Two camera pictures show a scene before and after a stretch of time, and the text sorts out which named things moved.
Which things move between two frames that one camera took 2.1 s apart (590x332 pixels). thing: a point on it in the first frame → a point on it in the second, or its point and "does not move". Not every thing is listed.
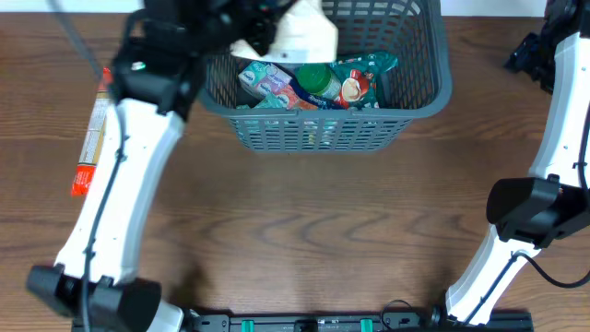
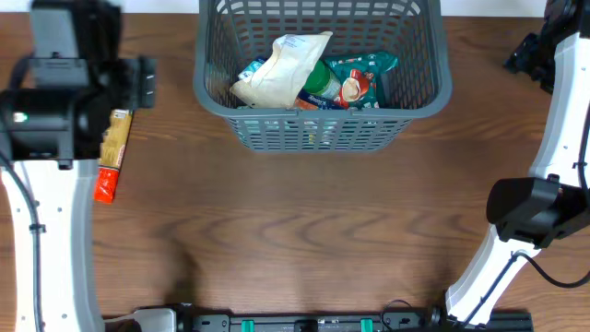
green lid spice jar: x=319 y=78 does not move
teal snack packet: x=263 y=105 → x=248 y=70
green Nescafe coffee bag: x=359 y=79 does not move
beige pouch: x=306 y=33 → x=276 y=82
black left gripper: x=260 y=35 → x=145 y=81
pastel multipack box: x=272 y=87 → x=306 y=100
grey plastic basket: x=418 y=86 does not move
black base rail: x=350 y=322 does not move
